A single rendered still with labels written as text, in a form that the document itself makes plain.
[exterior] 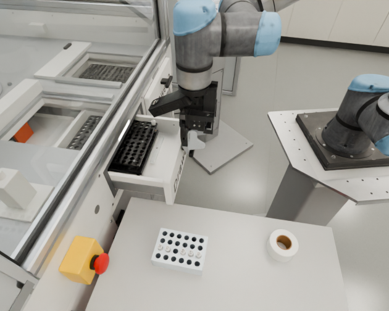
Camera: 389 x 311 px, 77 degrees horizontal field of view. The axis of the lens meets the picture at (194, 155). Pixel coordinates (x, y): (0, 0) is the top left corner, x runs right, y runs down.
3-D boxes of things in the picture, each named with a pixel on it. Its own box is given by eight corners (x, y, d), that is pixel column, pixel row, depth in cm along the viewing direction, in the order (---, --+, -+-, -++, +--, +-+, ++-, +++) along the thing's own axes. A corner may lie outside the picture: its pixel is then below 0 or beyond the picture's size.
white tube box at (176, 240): (207, 242, 65) (207, 236, 62) (201, 276, 59) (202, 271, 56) (162, 233, 66) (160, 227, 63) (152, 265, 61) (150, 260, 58)
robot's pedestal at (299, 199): (298, 211, 156) (357, 117, 99) (318, 260, 136) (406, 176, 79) (252, 215, 154) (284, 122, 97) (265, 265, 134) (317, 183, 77)
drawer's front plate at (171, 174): (192, 133, 84) (191, 107, 76) (172, 206, 65) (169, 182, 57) (187, 132, 85) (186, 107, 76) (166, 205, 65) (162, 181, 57)
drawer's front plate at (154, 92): (171, 81, 107) (170, 57, 99) (152, 124, 88) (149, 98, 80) (168, 81, 107) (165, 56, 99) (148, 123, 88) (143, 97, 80)
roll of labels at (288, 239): (287, 234, 66) (291, 227, 63) (298, 260, 62) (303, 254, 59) (262, 237, 65) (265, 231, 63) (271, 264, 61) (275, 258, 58)
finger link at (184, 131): (186, 150, 61) (186, 120, 56) (180, 149, 62) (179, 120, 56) (189, 139, 65) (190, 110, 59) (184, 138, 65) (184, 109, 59)
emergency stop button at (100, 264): (112, 258, 53) (107, 250, 50) (105, 277, 50) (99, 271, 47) (99, 255, 53) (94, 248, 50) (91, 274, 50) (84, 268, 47)
